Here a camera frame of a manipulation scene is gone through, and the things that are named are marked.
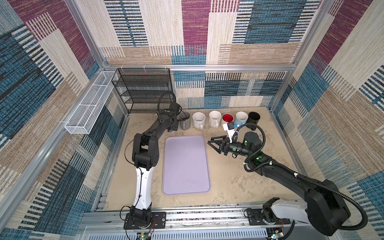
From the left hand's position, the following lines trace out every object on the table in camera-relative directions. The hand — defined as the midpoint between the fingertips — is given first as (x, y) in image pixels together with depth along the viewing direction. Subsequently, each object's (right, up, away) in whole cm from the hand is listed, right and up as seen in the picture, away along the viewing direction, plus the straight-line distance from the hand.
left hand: (170, 123), depth 101 cm
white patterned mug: (+30, +4, +4) cm, 31 cm away
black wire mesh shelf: (-22, +25, +7) cm, 34 cm away
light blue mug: (+48, +4, +3) cm, 49 cm away
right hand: (+24, -10, -27) cm, 37 cm away
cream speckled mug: (+19, +2, +3) cm, 19 cm away
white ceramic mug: (+39, +4, +4) cm, 39 cm away
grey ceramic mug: (+10, -1, -1) cm, 10 cm away
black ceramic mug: (+57, +4, +3) cm, 57 cm away
